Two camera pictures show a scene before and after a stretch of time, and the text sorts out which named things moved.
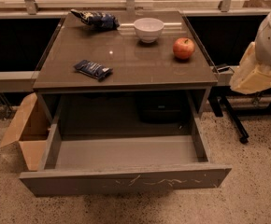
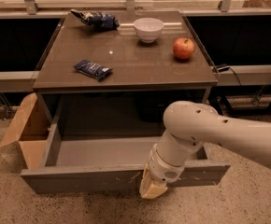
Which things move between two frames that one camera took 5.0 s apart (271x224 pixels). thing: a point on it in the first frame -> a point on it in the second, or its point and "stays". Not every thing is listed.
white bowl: x=149 y=29 stays
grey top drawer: x=79 y=164 stays
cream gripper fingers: x=251 y=77 -> x=160 y=170
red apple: x=183 y=49 stays
